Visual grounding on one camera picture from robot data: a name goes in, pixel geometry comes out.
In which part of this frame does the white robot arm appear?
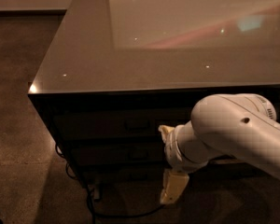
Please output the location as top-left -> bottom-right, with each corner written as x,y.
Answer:
159,93 -> 280,204

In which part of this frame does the grey drawer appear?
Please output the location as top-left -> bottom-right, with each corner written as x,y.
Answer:
53,108 -> 190,140

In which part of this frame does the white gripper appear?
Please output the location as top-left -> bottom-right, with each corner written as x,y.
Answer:
158,122 -> 222,205

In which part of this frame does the middle left drawer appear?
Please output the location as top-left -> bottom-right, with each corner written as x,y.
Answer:
71,142 -> 163,166

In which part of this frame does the grey drawer cabinet counter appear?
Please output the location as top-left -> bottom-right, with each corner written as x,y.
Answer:
29,0 -> 280,185

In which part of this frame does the black power cable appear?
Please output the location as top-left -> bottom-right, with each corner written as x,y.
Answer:
54,142 -> 166,224

